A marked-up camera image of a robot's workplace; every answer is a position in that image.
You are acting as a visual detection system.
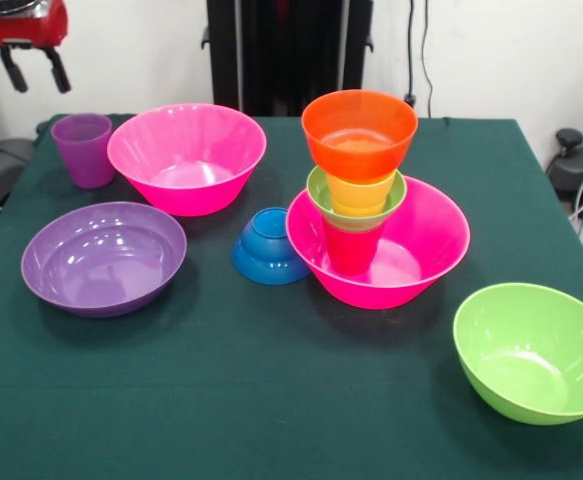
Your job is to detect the yellow plastic cup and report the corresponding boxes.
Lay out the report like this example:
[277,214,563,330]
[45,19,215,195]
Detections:
[324,169,400,219]

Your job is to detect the small lime green bowl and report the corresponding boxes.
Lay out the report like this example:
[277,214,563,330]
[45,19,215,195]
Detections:
[306,164,409,234]

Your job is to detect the red plastic bowl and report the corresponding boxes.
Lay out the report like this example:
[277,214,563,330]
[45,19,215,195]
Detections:
[301,89,420,184]

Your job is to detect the thin black hanging cable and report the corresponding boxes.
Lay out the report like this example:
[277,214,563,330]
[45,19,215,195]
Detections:
[420,0,435,119]

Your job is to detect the dark green tablecloth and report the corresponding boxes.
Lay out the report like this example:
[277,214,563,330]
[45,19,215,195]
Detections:
[0,113,583,480]

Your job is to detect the grey pedestal foot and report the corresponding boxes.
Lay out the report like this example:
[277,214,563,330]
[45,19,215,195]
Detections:
[545,128,583,224]
[0,138,37,211]

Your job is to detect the pink red plastic cup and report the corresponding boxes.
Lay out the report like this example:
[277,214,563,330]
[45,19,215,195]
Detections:
[320,219,387,276]

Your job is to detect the thick black hanging cable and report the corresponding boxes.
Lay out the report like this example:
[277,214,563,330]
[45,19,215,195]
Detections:
[401,0,419,107]

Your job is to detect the purple plastic cup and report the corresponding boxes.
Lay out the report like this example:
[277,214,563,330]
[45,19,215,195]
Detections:
[50,113,115,190]

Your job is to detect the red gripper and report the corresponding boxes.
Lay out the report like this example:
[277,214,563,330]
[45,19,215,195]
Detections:
[0,0,73,95]

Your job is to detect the large lime green bowl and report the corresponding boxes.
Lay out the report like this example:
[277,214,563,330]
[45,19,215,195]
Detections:
[452,282,583,427]

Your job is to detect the blue plastic bowl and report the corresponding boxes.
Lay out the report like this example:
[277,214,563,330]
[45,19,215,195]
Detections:
[231,206,312,287]

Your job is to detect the purple plastic bowl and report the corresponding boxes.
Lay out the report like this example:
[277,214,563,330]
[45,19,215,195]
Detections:
[20,201,188,319]

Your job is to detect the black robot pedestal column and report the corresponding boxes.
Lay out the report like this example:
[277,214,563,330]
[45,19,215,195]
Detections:
[201,0,375,119]

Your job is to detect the magenta plastic bowl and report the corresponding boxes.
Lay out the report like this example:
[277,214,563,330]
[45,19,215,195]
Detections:
[106,103,268,218]
[285,174,472,311]

